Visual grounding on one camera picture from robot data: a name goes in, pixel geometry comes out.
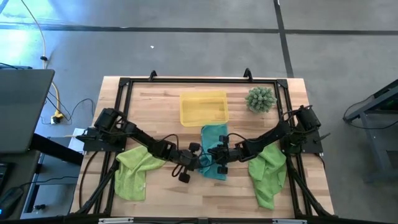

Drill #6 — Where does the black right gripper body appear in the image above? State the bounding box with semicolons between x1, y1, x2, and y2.
213;146;239;166

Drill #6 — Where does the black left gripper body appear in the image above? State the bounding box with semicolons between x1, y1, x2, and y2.
177;149;201;172

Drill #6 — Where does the teal microfiber towel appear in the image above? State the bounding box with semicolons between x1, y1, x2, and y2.
198;123;229;182

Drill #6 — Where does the yellow translucent plastic basket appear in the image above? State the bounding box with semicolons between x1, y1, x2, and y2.
178;90;230;128

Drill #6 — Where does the lime green microfiber towel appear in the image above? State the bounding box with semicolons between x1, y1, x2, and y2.
114;144;167;202

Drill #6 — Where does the green artificial potted plant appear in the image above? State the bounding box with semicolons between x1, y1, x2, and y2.
244;86;278;114

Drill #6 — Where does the white paper sheet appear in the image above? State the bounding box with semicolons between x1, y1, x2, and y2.
67;127;90;153

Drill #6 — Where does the grey cabinet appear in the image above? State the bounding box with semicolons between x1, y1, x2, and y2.
20;152;81;220

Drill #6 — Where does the black desk support beam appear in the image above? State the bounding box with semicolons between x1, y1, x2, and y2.
29;133;85;166

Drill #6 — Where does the dark grey metal stand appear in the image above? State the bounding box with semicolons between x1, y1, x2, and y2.
343;79;398;183

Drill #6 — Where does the black device with light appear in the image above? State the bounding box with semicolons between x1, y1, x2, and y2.
0;186;25;220

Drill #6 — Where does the black aluminium frame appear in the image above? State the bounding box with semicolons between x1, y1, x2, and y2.
70;76;336;223

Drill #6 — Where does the silver metal bracket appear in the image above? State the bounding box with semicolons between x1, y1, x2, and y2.
98;217;134;224
272;218;307;224

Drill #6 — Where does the thin black cable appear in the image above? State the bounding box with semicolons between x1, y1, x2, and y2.
39;91;96;126

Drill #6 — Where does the yellow power cable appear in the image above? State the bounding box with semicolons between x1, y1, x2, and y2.
19;0;65;124

